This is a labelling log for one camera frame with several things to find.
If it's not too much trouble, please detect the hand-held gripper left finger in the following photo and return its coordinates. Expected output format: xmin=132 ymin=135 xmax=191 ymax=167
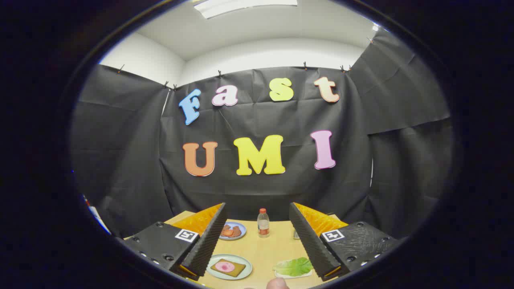
xmin=120 ymin=202 xmax=228 ymax=281

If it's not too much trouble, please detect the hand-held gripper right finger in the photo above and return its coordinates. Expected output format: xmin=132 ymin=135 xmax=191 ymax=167
xmin=289 ymin=202 xmax=402 ymax=282

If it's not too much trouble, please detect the green lettuce leaf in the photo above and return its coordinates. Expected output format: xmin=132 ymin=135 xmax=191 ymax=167
xmin=273 ymin=257 xmax=314 ymax=277

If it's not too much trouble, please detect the blue plate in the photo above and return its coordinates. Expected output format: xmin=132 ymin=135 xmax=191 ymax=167
xmin=219 ymin=222 xmax=247 ymax=241

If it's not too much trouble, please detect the white square plate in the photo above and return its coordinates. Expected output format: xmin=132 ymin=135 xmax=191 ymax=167
xmin=274 ymin=261 xmax=313 ymax=279

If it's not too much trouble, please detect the brown bread slice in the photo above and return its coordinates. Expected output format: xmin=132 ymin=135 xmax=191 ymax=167
xmin=210 ymin=259 xmax=246 ymax=278

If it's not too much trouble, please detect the pale green round plate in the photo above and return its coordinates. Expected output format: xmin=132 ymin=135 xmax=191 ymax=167
xmin=206 ymin=254 xmax=253 ymax=281

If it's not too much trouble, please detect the clear plastic water bottle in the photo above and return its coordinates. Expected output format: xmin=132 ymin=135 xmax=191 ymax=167
xmin=257 ymin=208 xmax=270 ymax=238

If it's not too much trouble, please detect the black backdrop cloth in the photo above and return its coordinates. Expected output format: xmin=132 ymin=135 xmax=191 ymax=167
xmin=70 ymin=28 xmax=454 ymax=241

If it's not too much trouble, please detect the ceiling light panel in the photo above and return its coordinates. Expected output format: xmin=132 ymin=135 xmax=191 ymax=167
xmin=193 ymin=0 xmax=298 ymax=20

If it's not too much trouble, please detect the white metal frame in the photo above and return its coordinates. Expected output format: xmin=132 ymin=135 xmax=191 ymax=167
xmin=82 ymin=195 xmax=112 ymax=235

